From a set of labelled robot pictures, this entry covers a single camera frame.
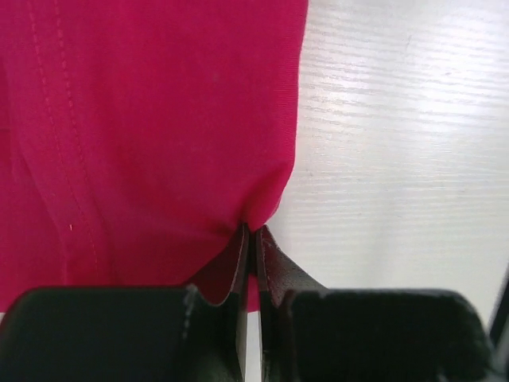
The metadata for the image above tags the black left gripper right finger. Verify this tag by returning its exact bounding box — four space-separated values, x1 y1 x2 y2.
254 228 495 381

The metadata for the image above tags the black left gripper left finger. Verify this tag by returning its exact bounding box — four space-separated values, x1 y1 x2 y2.
1 227 250 381

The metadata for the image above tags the pink t shirt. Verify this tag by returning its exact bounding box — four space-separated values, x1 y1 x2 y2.
1 1 308 309

